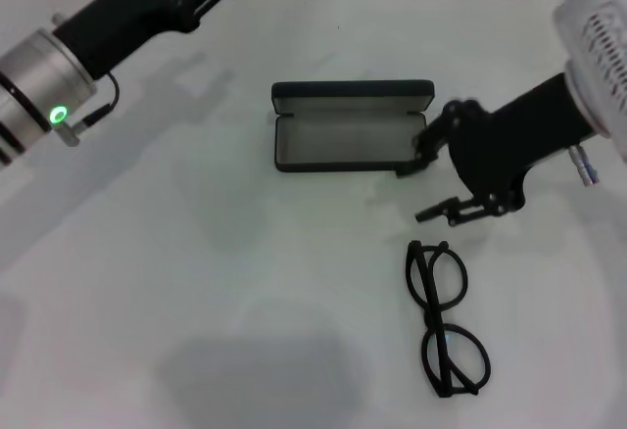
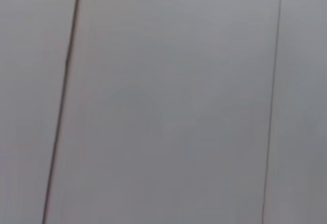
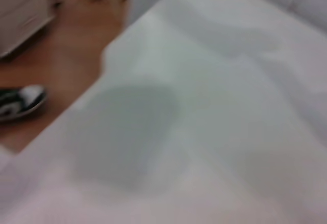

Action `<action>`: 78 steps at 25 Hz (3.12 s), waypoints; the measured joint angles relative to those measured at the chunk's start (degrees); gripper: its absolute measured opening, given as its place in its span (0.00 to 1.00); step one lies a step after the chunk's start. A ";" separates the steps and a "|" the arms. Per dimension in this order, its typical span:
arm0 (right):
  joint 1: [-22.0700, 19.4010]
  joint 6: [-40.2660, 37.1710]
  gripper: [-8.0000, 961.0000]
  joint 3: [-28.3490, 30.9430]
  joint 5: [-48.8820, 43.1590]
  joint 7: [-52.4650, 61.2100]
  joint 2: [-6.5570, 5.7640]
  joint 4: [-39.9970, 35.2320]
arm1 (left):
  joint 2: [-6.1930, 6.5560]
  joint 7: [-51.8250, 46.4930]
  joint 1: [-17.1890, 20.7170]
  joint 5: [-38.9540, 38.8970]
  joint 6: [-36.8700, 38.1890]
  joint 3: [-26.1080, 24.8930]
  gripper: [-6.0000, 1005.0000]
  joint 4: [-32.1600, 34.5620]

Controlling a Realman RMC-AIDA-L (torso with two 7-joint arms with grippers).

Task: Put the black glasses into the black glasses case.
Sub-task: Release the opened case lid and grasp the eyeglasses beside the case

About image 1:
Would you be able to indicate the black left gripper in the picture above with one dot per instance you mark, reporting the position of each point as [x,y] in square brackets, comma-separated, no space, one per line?
[127,17]

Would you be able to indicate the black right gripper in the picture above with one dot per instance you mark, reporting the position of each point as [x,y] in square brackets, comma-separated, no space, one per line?
[504,145]

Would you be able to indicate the black glasses case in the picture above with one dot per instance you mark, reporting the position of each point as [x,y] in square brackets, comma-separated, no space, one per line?
[343,145]

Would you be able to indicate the round thick black glasses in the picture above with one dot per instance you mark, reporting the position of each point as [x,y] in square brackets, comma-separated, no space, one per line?
[433,311]

